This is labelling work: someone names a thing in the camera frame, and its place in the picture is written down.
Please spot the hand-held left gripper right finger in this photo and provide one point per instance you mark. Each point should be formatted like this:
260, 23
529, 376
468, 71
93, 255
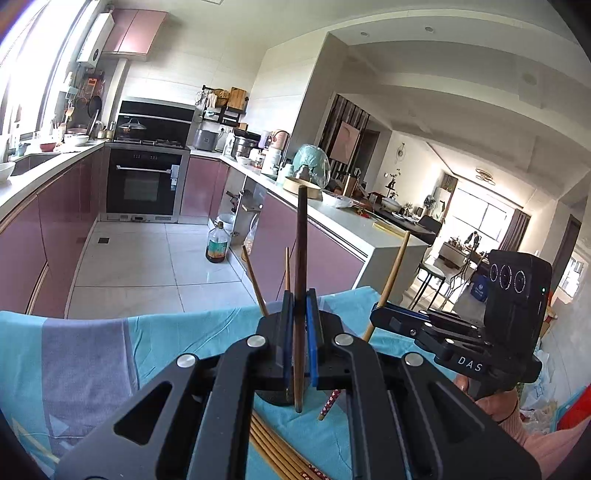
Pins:
313, 341

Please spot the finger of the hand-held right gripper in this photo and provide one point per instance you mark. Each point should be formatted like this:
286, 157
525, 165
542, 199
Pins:
397, 323
406, 308

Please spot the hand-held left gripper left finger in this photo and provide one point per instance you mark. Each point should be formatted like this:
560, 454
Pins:
288, 341

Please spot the wooden chopstick red floral end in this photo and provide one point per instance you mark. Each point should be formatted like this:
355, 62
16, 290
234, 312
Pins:
396, 267

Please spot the black mesh utensil holder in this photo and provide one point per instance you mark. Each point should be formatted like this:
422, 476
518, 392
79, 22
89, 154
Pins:
272, 398

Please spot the dark brown chopstick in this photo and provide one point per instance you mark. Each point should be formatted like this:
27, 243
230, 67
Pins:
302, 240

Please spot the bundle of wooden chopsticks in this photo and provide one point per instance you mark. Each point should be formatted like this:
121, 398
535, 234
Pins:
272, 447

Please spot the person's right forearm pink sleeve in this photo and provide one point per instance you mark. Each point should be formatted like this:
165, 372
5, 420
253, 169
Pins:
549, 447

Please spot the person's right hand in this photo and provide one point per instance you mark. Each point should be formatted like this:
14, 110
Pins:
494, 408

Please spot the dining chair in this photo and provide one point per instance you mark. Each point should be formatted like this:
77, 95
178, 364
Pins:
436, 277

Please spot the blue bag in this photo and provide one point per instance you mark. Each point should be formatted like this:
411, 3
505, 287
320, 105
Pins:
479, 290

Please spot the light wooden chopstick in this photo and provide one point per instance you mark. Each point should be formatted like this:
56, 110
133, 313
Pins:
254, 281
287, 267

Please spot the dark dining table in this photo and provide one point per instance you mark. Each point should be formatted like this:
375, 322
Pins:
406, 226

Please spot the brown curtain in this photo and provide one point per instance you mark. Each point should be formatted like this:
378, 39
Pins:
515, 230

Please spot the white kitchen island counter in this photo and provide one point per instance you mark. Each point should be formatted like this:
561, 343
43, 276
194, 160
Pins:
341, 217

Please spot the teal and grey tablecloth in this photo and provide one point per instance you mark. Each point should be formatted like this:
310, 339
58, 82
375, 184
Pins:
175, 341

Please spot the cooking oil bottle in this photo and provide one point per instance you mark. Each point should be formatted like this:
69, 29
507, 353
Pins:
217, 247

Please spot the round bamboo steamer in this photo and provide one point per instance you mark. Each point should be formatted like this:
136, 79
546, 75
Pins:
293, 187

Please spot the teal glass food cover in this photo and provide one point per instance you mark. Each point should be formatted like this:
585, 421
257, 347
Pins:
311, 161

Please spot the steel stock pot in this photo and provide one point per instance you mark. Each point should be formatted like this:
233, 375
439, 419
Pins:
244, 147

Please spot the pink kettle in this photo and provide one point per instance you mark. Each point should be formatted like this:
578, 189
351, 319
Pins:
280, 141

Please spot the built-in black oven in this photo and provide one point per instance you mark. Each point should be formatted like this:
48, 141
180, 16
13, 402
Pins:
143, 184

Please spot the pink lower kitchen cabinets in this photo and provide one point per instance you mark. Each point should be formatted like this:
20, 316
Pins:
55, 221

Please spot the black range hood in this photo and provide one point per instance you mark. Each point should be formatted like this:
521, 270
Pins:
157, 113

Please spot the pot with glass lid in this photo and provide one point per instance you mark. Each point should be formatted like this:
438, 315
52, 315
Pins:
131, 129

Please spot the hanging frying pan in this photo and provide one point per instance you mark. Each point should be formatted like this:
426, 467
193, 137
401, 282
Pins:
94, 106

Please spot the white bowl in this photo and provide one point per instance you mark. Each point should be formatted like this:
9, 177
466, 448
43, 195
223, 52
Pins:
5, 171

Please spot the pink upper cabinet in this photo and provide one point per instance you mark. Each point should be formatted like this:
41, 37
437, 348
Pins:
134, 30

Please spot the white water heater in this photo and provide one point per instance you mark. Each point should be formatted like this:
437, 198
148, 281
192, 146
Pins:
94, 37

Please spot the kitchen window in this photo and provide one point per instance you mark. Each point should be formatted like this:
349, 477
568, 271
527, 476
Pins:
32, 69

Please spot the black wall shelf rack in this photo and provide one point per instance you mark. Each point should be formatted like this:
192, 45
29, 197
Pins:
221, 115

